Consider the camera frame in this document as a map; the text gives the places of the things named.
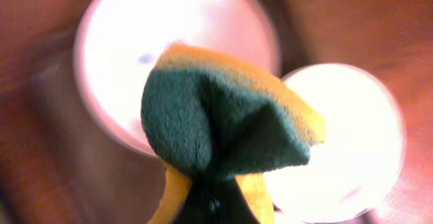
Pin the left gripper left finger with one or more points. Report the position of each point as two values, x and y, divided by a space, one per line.
196 207

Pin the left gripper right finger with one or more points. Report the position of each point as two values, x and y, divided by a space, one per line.
231 205

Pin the green and yellow sponge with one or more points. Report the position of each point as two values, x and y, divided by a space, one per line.
212 117

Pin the white plate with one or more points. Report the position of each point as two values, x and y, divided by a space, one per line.
119 41
360 160

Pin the brown serving tray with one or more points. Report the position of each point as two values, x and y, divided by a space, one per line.
392 39

